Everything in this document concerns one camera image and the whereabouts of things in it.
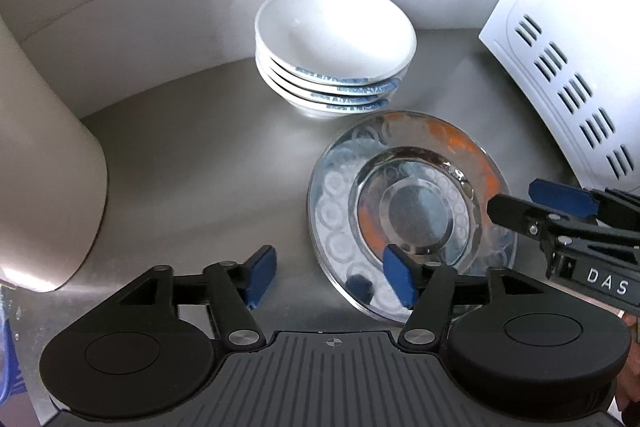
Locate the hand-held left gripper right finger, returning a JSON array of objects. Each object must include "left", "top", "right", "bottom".
[{"left": 382, "top": 244, "right": 546, "bottom": 353}]

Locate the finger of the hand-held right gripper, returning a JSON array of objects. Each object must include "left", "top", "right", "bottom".
[
  {"left": 487, "top": 193, "right": 640, "bottom": 258},
  {"left": 529, "top": 178, "right": 640, "bottom": 228}
]

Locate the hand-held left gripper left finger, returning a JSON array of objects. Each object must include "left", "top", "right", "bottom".
[{"left": 117, "top": 245, "right": 277, "bottom": 350}]

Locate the white ceramic bowl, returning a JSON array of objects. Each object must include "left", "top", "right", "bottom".
[
  {"left": 260, "top": 72, "right": 401, "bottom": 110},
  {"left": 256, "top": 54, "right": 408, "bottom": 100},
  {"left": 270, "top": 86, "right": 392, "bottom": 120},
  {"left": 255, "top": 0, "right": 417, "bottom": 88}
]

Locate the person's right hand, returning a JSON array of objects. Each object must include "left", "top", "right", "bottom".
[{"left": 619, "top": 310, "right": 640, "bottom": 423}]

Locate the white microwave oven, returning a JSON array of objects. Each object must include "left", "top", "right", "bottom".
[{"left": 478, "top": 0, "right": 640, "bottom": 200}]

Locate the beige electric kettle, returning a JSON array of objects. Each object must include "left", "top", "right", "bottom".
[{"left": 0, "top": 14, "right": 110, "bottom": 293}]

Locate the blue plastic basket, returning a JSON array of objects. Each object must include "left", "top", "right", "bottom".
[{"left": 0, "top": 317, "right": 26, "bottom": 414}]

